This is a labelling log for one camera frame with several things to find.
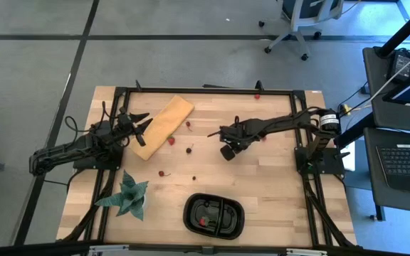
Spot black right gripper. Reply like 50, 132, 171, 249
207, 119, 254, 150

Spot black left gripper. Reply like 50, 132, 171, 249
114, 106, 154, 138

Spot black plastic tupperware container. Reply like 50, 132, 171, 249
182, 192, 246, 241

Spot yellow folded cloth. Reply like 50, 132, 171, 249
128, 94, 196, 161

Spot green plant in white pot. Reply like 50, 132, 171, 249
93, 169, 149, 223

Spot white paper sheet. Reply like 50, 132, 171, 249
340, 144, 357, 172

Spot white office chair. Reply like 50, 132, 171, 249
257, 0, 345, 62

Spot black side desk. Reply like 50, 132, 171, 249
363, 127, 410, 222
362, 46, 410, 135

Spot black laptop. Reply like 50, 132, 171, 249
374, 143, 410, 196

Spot black power adapter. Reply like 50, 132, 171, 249
386, 48, 410, 85

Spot black cable bundle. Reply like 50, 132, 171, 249
62, 169, 120, 242
303, 174, 356, 249

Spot silver aluminium bracket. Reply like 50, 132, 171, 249
88, 243, 130, 256
285, 247, 329, 256

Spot black camera rig bar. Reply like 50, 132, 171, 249
0, 240, 410, 256

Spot white cable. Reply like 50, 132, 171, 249
367, 43, 410, 105

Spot black diagonal post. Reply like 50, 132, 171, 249
377, 0, 410, 58

